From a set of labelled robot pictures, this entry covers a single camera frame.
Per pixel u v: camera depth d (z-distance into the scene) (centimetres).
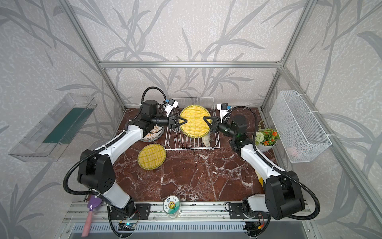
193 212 75
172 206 68
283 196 41
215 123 67
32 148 59
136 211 72
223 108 67
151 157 93
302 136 61
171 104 72
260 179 84
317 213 39
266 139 86
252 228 72
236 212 73
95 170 47
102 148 48
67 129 62
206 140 91
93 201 75
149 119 67
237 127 59
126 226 71
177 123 76
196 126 77
